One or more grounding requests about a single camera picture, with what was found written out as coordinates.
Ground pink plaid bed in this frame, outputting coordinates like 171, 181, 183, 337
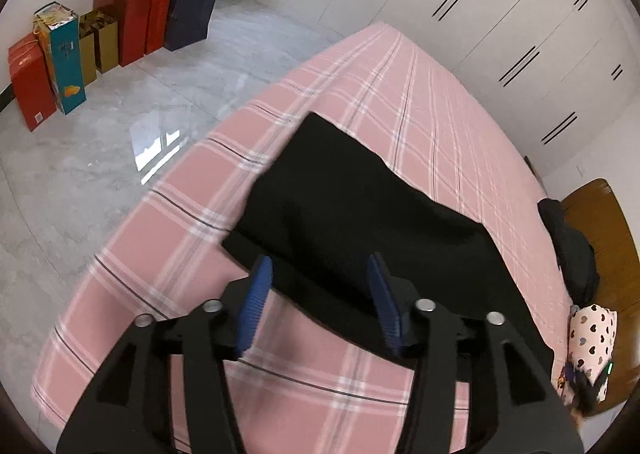
31, 22, 573, 454

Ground navy gift bag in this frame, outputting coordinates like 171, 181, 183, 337
135, 0, 223, 51

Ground black pants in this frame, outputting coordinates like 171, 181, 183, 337
221, 113, 555, 370

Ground white wardrobe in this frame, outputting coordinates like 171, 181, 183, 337
250, 0, 640, 175

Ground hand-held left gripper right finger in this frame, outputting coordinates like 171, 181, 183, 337
366, 253, 586, 454

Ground wooden headboard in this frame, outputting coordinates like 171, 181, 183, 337
560, 178, 640, 417

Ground dark clothing pile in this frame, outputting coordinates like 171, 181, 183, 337
537, 198, 601, 305

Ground teal gift box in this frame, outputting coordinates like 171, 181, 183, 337
34, 2, 87, 115

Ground red gift bag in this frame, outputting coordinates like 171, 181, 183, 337
145, 0, 174, 55
93, 0, 153, 66

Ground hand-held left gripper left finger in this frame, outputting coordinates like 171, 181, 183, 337
56, 255, 275, 454

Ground red gift box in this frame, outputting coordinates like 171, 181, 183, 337
7, 33, 57, 131

